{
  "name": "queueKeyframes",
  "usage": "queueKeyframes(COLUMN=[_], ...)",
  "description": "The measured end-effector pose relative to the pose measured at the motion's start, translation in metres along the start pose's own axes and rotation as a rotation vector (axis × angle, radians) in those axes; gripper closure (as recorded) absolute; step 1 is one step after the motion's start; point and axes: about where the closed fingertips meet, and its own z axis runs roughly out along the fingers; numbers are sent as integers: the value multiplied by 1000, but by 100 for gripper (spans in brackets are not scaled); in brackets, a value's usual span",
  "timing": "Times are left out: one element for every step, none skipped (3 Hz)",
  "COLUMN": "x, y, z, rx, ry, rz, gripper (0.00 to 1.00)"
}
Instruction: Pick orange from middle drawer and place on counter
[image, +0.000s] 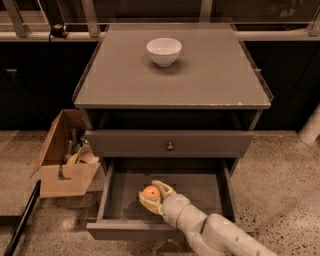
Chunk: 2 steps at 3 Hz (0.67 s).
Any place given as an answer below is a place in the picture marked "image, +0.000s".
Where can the bottom drawer knob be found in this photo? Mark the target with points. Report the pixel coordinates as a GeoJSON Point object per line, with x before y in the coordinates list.
{"type": "Point", "coordinates": [168, 248]}

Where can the grey drawer cabinet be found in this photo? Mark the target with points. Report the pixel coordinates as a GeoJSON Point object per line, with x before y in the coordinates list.
{"type": "Point", "coordinates": [213, 84]}

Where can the white ceramic bowl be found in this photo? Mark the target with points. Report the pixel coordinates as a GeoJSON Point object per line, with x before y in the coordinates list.
{"type": "Point", "coordinates": [164, 51]}

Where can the black bar on floor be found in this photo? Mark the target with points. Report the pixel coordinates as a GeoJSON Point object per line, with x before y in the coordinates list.
{"type": "Point", "coordinates": [23, 219]}

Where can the closed grey top drawer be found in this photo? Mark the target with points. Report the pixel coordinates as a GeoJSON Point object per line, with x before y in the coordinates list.
{"type": "Point", "coordinates": [169, 143]}

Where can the black round object on ledge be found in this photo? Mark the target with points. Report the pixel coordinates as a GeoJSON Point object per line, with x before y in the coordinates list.
{"type": "Point", "coordinates": [59, 31]}

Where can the open grey middle drawer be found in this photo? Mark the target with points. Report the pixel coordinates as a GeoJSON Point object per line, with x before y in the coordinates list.
{"type": "Point", "coordinates": [205, 181]}

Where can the brown cardboard box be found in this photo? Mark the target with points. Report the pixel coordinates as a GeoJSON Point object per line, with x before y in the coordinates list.
{"type": "Point", "coordinates": [82, 173]}

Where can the orange fruit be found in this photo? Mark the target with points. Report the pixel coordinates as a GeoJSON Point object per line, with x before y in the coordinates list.
{"type": "Point", "coordinates": [151, 192]}

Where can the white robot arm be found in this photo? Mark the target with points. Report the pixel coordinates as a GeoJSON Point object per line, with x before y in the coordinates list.
{"type": "Point", "coordinates": [278, 182]}

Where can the bottles inside cardboard box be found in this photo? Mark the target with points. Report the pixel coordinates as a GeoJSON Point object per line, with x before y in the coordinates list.
{"type": "Point", "coordinates": [74, 144]}

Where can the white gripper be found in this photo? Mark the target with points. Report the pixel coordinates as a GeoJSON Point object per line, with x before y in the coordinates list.
{"type": "Point", "coordinates": [174, 206]}

